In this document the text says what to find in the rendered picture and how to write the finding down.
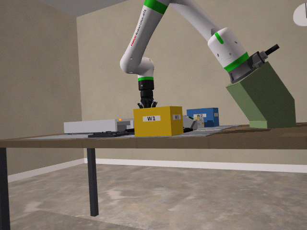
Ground blue open-top bin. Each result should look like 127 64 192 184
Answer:
187 108 219 127

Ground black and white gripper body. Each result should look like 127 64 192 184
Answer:
141 90 154 106

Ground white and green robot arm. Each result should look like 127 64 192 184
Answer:
120 0 279 91

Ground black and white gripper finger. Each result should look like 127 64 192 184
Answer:
138 101 147 109
146 100 157 108

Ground grey bench mat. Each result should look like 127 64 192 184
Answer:
20 125 241 140

